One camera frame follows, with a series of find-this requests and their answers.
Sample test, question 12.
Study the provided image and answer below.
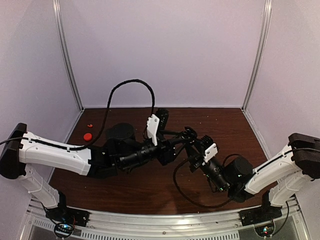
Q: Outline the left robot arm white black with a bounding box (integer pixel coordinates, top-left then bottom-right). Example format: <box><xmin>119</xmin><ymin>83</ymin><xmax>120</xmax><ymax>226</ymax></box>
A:
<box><xmin>0</xmin><ymin>123</ymin><xmax>193</xmax><ymax>222</ymax></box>

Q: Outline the black earbud charging case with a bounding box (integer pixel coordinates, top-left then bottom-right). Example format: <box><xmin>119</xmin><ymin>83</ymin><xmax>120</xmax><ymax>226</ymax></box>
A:
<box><xmin>184</xmin><ymin>126</ymin><xmax>198</xmax><ymax>141</ymax></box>

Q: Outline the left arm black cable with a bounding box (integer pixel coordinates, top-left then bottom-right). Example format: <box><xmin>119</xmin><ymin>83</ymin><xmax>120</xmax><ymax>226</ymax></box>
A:
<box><xmin>74</xmin><ymin>79</ymin><xmax>156</xmax><ymax>151</ymax></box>

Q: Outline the right aluminium frame post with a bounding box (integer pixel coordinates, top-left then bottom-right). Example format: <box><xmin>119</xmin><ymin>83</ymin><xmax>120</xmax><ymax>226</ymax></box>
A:
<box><xmin>241</xmin><ymin>0</ymin><xmax>273</xmax><ymax>112</ymax></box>

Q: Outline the front aluminium rail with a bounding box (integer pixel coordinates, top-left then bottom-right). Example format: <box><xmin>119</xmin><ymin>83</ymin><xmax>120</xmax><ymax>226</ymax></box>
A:
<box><xmin>18</xmin><ymin>198</ymin><xmax>311</xmax><ymax>240</ymax></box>

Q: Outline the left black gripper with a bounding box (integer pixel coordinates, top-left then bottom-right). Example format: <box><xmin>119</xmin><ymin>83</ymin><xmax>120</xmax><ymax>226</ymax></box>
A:
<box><xmin>118</xmin><ymin>130</ymin><xmax>190</xmax><ymax>170</ymax></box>

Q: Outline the orange round case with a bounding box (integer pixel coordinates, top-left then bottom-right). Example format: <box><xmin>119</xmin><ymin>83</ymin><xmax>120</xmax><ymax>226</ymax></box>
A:
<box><xmin>83</xmin><ymin>133</ymin><xmax>93</xmax><ymax>142</ymax></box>

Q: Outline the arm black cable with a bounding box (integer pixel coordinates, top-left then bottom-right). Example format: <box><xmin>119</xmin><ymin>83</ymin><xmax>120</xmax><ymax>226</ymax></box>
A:
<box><xmin>74</xmin><ymin>79</ymin><xmax>156</xmax><ymax>151</ymax></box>
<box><xmin>172</xmin><ymin>159</ymin><xmax>236</xmax><ymax>208</ymax></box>

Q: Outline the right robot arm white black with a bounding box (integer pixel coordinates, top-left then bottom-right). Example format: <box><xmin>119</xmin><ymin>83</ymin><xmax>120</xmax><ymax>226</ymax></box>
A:
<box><xmin>186</xmin><ymin>133</ymin><xmax>320</xmax><ymax>221</ymax></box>

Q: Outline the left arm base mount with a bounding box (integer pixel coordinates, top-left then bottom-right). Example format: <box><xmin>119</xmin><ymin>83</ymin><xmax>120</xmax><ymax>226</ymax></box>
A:
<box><xmin>44</xmin><ymin>207</ymin><xmax>90</xmax><ymax>227</ymax></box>

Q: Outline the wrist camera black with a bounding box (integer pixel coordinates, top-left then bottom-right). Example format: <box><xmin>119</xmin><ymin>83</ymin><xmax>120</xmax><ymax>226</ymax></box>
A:
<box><xmin>201</xmin><ymin>135</ymin><xmax>218</xmax><ymax>163</ymax></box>
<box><xmin>146</xmin><ymin>108</ymin><xmax>169</xmax><ymax>146</ymax></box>

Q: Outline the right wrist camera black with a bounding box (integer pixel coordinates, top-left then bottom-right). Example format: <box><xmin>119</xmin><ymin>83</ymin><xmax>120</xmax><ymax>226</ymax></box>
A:
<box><xmin>201</xmin><ymin>135</ymin><xmax>218</xmax><ymax>163</ymax></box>

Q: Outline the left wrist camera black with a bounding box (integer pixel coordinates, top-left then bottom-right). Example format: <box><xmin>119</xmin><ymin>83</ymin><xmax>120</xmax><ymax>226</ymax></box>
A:
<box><xmin>146</xmin><ymin>108</ymin><xmax>169</xmax><ymax>146</ymax></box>

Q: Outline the aluminium frame post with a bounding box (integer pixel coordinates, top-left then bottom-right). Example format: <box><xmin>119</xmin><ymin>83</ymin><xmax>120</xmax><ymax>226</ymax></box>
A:
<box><xmin>241</xmin><ymin>0</ymin><xmax>273</xmax><ymax>112</ymax></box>
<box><xmin>52</xmin><ymin>0</ymin><xmax>84</xmax><ymax>112</ymax></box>

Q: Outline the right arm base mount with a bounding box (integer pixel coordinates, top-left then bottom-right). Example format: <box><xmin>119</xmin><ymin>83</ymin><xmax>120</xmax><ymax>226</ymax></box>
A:
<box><xmin>239</xmin><ymin>206</ymin><xmax>282</xmax><ymax>226</ymax></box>

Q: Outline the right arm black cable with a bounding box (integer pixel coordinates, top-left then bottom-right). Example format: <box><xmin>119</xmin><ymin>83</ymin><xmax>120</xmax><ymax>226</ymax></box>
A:
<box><xmin>172</xmin><ymin>159</ymin><xmax>236</xmax><ymax>208</ymax></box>

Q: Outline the left aluminium frame post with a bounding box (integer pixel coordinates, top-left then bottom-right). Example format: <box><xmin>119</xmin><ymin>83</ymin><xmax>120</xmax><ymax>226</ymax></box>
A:
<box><xmin>52</xmin><ymin>0</ymin><xmax>84</xmax><ymax>112</ymax></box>

